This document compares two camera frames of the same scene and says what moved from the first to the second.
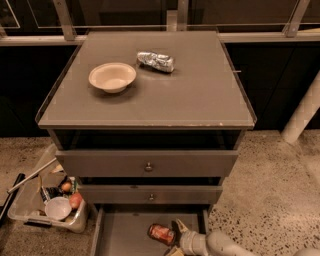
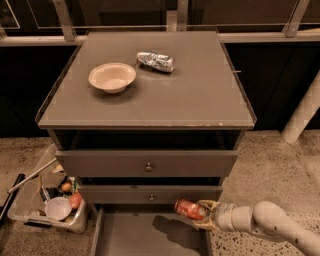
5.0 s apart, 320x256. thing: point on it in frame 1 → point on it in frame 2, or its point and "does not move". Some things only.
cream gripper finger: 176,251 → 206,224
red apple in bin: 75,200 does not move
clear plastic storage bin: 47,195 does not move
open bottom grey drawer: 123,230 does not move
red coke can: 162,234 → 189,208
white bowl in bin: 58,208 does not move
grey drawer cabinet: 149,123 does not move
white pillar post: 307,109 does not move
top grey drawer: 97,163 does not move
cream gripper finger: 181,226 → 211,204
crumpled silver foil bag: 160,62 does not move
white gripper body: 187,239 → 222,215
